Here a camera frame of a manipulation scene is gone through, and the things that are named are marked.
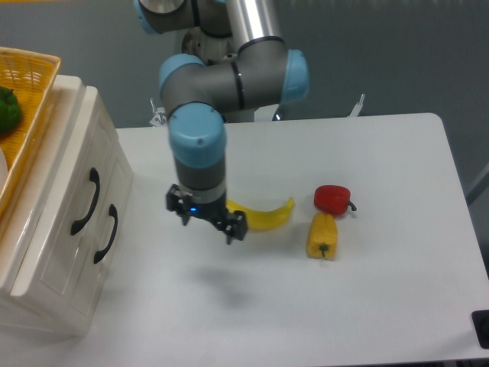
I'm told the white top drawer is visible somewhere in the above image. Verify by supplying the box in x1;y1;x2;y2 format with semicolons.
11;86;119;298

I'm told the yellow bell pepper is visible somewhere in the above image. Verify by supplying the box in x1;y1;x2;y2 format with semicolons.
306;213;338;260

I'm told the yellow woven basket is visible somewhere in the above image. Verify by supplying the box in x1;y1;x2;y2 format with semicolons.
1;47;61;213

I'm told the green bell pepper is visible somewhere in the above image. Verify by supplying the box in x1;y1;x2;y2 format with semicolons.
1;86;23;134

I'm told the white drawer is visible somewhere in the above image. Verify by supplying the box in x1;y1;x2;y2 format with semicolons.
11;86;119;298
37;152;134;326

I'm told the black corner device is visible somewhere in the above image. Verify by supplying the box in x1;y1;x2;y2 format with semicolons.
471;310;489;349

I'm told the black top drawer handle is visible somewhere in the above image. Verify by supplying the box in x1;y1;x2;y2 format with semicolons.
70;167;101;235

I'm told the white lower drawer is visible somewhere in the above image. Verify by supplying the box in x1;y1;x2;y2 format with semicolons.
37;152;134;326

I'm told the yellow banana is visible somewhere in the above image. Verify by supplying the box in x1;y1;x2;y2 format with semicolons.
226;197;295;231

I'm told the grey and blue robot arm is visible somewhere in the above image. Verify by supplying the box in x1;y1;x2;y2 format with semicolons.
134;1;309;240

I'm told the white drawer cabinet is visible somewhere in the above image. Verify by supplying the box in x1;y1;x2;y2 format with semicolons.
1;75;133;336

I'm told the black drawer handle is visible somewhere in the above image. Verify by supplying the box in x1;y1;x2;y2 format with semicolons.
70;167;101;235
93;203;119;264

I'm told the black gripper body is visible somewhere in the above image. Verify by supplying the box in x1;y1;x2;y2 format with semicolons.
178;183;227;226

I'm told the white plate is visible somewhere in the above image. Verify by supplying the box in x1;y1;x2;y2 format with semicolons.
0;149;8;187

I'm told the red bell pepper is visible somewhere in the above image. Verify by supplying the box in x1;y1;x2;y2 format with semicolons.
313;185;357;216

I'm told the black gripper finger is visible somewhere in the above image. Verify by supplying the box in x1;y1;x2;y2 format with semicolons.
213;210;248;245
166;184;190;226

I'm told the black lower drawer handle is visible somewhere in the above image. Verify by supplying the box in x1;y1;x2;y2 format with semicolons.
93;203;119;264

